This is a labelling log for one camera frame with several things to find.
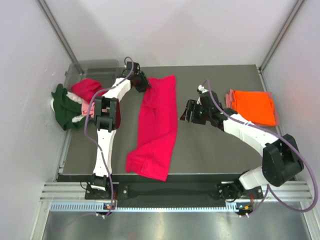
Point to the left aluminium frame post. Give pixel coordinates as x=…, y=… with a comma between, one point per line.
x=59, y=34

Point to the slotted grey cable duct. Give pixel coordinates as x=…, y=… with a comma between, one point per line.
x=104, y=207

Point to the light pink t shirt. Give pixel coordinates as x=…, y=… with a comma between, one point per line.
x=86, y=110

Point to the white t shirt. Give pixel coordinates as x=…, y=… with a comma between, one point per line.
x=74, y=98

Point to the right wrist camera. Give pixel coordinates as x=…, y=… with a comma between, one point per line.
x=201, y=90

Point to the grey plastic bin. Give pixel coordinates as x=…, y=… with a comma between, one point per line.
x=104, y=71

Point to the aluminium frame post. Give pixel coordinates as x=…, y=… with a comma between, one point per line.
x=59, y=34
x=293, y=13

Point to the folded salmon pink t shirt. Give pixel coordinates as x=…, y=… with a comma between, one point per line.
x=228, y=98

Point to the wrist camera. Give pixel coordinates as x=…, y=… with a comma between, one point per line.
x=201, y=90
x=131, y=68

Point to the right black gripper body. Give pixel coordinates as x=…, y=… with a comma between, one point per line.
x=200, y=114

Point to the red t shirt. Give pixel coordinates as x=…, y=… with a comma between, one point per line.
x=86, y=88

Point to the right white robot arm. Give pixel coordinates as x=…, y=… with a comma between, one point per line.
x=279, y=159

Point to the magenta t shirt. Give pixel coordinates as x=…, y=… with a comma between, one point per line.
x=157, y=130

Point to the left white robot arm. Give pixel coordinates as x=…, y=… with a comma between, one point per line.
x=107, y=119

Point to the right aluminium frame post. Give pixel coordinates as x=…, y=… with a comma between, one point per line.
x=293, y=13

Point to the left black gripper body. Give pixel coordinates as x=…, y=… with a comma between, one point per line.
x=140, y=81

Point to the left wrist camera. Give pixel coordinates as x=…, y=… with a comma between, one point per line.
x=131, y=68

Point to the dark green t shirt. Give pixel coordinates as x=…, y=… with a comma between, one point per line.
x=65, y=109

